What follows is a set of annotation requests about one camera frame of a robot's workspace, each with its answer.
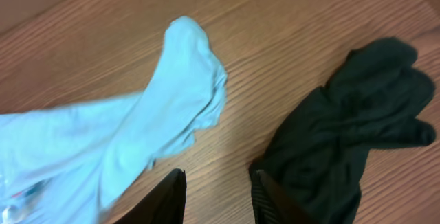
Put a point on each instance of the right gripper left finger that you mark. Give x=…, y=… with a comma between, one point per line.
x=164, y=204

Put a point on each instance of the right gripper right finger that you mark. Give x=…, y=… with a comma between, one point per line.
x=271, y=205

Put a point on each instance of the black Nike garment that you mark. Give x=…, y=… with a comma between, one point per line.
x=318, y=154

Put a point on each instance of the light blue printed t-shirt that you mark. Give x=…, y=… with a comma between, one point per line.
x=71, y=164

